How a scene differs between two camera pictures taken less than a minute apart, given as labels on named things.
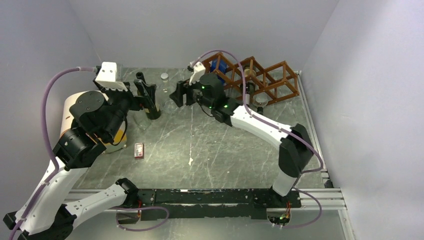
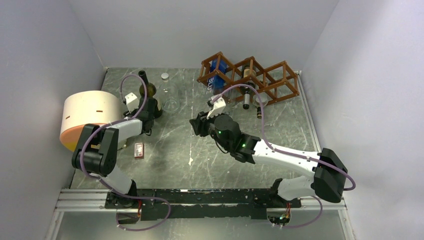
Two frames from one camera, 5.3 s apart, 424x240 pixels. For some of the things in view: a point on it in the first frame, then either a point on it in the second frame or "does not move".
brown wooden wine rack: x=248 y=79 does not move
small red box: x=139 y=150 does not move
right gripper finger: x=181 y=88 → x=196 y=124
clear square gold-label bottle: x=260 y=100 does not move
